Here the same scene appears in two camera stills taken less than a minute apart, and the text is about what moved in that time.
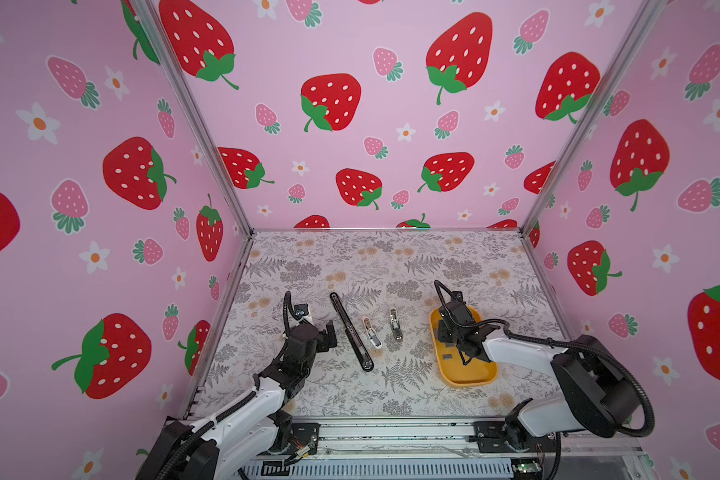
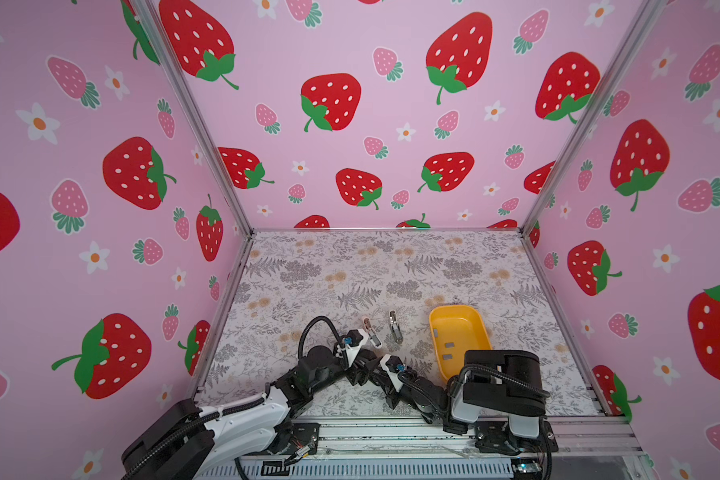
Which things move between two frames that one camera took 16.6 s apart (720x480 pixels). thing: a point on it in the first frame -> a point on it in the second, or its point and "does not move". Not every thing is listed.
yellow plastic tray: x=451 y=369 does not move
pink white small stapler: x=375 y=339 does not move
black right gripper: x=441 y=329 -> x=389 y=387
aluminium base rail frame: x=446 y=448 does not move
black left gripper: x=323 y=343 -> x=355 y=374
